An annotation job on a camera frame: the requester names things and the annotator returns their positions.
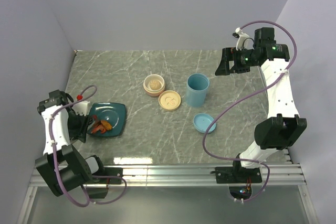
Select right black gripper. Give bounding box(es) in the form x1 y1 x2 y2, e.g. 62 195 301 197
214 47 259 76

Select blue tall cup container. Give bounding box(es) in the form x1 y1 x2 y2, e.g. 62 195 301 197
185 73 210 107

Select metal serving tongs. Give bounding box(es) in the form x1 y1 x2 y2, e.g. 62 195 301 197
88 115 97 128

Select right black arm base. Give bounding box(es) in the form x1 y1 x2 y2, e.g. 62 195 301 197
215 166 263 200

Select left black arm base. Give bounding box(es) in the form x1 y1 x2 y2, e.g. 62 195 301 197
86 167 123 200

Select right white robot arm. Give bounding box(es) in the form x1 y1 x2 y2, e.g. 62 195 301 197
215 27 307 182

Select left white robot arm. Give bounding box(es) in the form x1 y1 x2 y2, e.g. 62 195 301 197
35 90 107 196

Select red shrimp piece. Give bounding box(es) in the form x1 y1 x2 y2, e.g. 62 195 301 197
90 125 107 134

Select orange fried food piece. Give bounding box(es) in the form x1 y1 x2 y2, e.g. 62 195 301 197
100 120 112 131

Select teal square plate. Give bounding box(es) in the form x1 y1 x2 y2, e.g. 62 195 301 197
87 102 127 138

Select blue round lid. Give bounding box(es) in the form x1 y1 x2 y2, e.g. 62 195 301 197
193 113 214 133

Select beige round lid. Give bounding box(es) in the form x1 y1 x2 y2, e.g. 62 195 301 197
159 90 181 111

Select pink white bowl container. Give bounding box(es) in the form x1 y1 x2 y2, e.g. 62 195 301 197
143 74 165 97

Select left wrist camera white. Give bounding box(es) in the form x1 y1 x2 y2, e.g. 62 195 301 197
72 100 92 116

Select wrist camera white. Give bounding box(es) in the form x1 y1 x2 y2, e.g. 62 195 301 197
72 100 92 116
232 27 251 50

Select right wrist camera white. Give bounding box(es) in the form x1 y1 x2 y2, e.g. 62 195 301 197
232 27 251 50

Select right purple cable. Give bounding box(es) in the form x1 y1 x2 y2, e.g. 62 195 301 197
202 20 298 204

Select purple cable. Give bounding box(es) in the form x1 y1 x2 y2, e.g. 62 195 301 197
202 20 298 204
49 84 127 207

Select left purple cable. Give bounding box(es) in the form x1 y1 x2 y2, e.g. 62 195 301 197
49 84 127 207

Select aluminium mounting rail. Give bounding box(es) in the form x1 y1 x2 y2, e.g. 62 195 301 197
15 50 320 224

